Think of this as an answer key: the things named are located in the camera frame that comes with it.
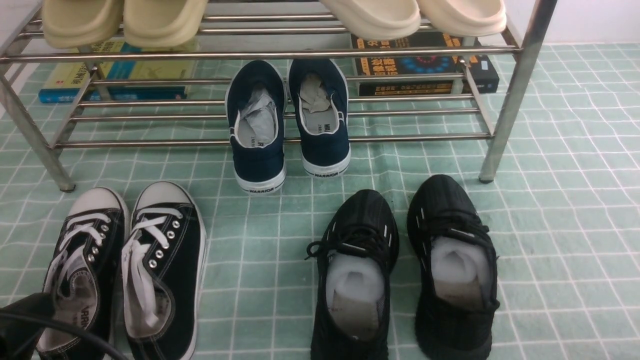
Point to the navy slip-on shoe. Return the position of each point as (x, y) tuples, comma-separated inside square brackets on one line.
[(319, 93), (255, 105)]

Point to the left navy slip-on shoe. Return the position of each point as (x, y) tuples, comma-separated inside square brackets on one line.
[(255, 105)]

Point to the left tan foam slipper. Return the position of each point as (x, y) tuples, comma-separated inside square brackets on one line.
[(69, 24)]

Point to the stainless steel shoe rack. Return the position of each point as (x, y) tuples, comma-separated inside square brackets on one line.
[(94, 93)]

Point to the cream foam slipper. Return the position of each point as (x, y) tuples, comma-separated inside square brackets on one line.
[(377, 20), (465, 18)]

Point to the tan foam slipper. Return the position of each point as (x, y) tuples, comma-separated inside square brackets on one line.
[(162, 23), (69, 24)]

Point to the black knit sneaker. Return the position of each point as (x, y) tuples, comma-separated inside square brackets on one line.
[(355, 258), (458, 271)]

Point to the right black knit sneaker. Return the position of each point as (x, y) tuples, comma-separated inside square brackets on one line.
[(458, 271)]

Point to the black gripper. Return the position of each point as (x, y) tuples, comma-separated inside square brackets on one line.
[(22, 323)]

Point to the right cream foam slipper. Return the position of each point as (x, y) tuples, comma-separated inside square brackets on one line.
[(465, 18)]

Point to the right navy slip-on shoe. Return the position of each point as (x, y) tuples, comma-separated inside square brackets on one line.
[(319, 93)]

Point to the yellow and blue book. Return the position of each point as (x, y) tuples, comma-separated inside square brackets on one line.
[(66, 79)]

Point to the left cream foam slipper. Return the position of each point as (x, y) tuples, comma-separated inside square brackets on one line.
[(377, 20)]

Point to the black canvas sneaker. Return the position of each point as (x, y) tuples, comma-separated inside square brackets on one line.
[(161, 265), (80, 278)]

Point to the left black knit sneaker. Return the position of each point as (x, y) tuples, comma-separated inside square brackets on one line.
[(355, 258)]

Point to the black book with orange text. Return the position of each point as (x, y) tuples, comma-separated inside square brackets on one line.
[(395, 76)]

